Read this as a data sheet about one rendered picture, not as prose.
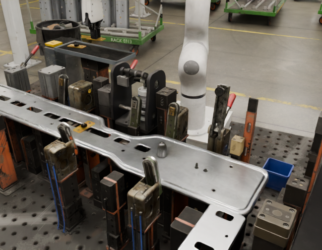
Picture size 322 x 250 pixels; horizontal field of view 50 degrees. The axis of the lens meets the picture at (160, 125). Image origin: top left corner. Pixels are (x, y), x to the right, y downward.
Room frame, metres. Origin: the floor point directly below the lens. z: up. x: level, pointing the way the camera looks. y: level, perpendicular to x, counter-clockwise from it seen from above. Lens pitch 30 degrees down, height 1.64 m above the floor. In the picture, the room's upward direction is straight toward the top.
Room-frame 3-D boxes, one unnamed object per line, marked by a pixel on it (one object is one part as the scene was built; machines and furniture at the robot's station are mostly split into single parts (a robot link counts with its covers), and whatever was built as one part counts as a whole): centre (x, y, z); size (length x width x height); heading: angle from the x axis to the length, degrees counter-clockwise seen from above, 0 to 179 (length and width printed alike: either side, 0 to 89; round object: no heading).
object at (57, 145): (0.92, 0.33, 0.87); 0.12 x 0.09 x 0.35; 148
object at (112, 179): (0.81, 0.14, 0.84); 0.11 x 0.08 x 0.29; 148
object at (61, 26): (3.86, 1.15, 0.36); 0.54 x 0.50 x 0.73; 155
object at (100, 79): (1.33, 0.25, 0.90); 0.05 x 0.05 x 0.40; 58
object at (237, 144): (0.91, -0.24, 0.88); 0.04 x 0.04 x 0.36; 58
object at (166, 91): (1.16, -0.02, 0.91); 0.07 x 0.05 x 0.42; 148
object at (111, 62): (1.50, 0.30, 1.16); 0.37 x 0.14 x 0.02; 58
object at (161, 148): (0.92, 0.00, 1.02); 0.03 x 0.03 x 0.07
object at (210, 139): (0.99, -0.20, 0.88); 0.07 x 0.06 x 0.35; 148
